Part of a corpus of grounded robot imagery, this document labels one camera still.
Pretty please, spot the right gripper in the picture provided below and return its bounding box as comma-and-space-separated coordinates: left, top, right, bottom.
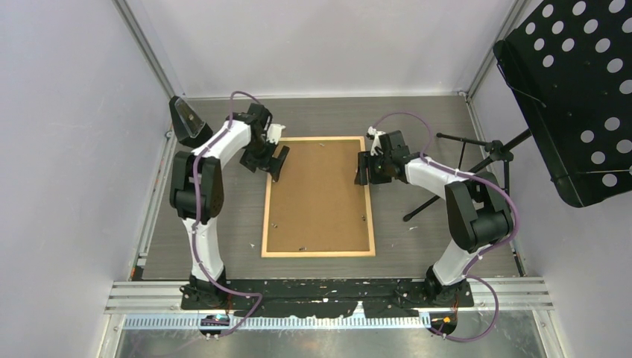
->
355, 151, 393, 186

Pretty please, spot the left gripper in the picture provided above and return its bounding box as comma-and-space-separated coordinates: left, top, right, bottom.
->
241, 136, 288, 181

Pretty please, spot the wooden picture frame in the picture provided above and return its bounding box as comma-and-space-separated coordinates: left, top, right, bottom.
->
260, 136, 376, 259

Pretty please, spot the brown backing board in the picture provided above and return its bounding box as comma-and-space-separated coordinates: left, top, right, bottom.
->
266, 140, 370, 254

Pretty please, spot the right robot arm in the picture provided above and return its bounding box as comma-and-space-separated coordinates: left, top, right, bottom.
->
354, 127, 515, 307

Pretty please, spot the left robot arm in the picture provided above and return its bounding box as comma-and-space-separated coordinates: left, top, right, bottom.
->
169, 97, 289, 309

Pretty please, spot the black wedge object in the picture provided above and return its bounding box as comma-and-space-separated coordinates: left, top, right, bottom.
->
168, 95, 214, 148

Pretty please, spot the black music stand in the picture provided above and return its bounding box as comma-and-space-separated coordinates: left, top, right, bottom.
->
402, 0, 632, 223

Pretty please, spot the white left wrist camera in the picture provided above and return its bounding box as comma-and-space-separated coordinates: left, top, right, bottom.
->
265, 123, 286, 145

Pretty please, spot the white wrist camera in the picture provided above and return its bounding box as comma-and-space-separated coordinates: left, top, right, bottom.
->
265, 123, 286, 145
366, 126, 385, 156

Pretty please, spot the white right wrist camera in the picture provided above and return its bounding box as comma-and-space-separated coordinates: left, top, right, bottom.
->
366, 126, 385, 156

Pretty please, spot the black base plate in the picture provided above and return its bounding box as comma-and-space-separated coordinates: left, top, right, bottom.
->
179, 278, 474, 318

